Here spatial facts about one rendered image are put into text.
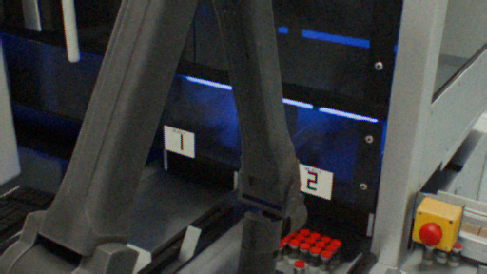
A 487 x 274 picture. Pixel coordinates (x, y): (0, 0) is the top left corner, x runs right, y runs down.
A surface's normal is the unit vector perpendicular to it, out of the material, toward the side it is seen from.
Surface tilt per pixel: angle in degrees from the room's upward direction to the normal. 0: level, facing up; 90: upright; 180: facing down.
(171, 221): 0
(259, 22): 94
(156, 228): 0
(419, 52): 90
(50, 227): 61
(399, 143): 90
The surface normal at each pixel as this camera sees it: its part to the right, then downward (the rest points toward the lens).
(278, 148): 0.80, 0.21
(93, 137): -0.43, -0.14
